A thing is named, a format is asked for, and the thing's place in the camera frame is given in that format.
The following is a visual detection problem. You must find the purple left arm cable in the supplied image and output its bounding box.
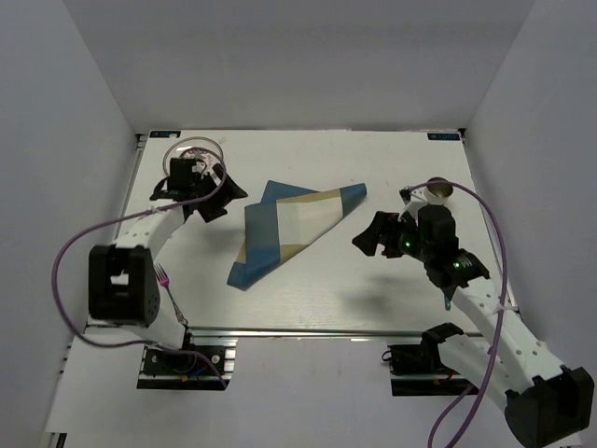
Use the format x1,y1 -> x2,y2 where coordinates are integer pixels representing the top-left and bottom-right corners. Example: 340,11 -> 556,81
49,161 -> 229,389

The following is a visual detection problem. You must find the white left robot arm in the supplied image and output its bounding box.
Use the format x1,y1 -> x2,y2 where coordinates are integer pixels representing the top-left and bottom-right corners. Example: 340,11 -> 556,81
88,150 -> 247,372

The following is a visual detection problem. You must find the brown metal cup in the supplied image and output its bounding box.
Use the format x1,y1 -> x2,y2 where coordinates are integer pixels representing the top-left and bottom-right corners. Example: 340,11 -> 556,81
423,176 -> 453,206

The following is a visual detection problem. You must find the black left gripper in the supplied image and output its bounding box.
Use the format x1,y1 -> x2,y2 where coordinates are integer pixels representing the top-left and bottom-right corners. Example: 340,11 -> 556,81
190,163 -> 247,222

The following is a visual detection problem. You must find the blue tan white cloth napkin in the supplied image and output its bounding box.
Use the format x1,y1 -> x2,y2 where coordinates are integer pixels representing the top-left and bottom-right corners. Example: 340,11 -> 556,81
227,180 -> 368,290

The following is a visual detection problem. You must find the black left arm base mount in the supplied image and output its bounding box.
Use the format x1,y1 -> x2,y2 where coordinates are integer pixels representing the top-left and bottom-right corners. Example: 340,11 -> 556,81
136,340 -> 236,391

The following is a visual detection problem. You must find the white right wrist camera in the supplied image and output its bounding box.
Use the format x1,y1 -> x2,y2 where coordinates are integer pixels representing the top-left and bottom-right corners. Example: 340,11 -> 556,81
398,188 -> 428,221

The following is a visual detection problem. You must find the blue right corner sticker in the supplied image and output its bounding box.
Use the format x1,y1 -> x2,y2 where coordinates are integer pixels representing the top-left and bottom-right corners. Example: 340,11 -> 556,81
427,133 -> 461,141

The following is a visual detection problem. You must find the fork with pink handle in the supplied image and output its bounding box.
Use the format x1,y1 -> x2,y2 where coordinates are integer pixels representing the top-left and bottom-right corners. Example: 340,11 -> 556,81
154,263 -> 188,327

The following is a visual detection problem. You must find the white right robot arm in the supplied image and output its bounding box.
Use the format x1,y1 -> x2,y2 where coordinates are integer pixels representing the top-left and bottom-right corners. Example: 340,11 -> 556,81
353,205 -> 594,447

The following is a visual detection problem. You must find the blue left corner sticker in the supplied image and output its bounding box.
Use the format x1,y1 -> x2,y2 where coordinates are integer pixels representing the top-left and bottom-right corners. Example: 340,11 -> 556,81
148,130 -> 181,139

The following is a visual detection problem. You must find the blue corner sticker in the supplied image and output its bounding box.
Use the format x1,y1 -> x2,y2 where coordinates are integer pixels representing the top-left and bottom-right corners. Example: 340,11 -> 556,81
427,133 -> 461,141
148,130 -> 181,139

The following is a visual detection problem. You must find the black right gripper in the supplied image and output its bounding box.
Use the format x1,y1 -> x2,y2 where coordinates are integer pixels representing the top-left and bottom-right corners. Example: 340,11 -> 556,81
353,211 -> 433,262

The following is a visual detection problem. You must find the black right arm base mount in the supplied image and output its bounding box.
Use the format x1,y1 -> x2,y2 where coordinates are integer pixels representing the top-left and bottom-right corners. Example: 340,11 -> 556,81
382,344 -> 470,397

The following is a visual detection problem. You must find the white plate with red print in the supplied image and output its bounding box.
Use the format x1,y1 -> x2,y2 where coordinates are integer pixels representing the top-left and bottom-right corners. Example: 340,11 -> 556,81
161,136 -> 224,179

